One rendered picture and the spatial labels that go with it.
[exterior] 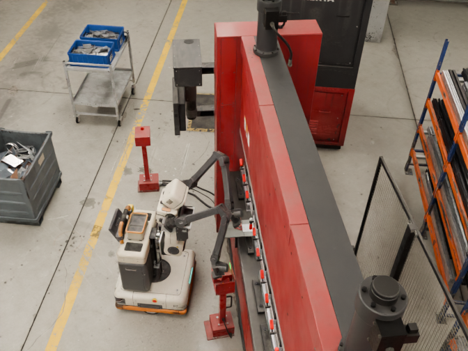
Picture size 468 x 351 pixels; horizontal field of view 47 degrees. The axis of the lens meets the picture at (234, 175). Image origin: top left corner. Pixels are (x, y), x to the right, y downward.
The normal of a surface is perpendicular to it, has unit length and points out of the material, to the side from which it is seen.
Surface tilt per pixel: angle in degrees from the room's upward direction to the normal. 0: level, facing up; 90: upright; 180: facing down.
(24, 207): 90
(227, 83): 90
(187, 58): 0
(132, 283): 90
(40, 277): 0
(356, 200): 0
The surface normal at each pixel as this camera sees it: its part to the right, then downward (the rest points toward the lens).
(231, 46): 0.11, 0.67
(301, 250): 0.03, -0.74
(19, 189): -0.10, 0.67
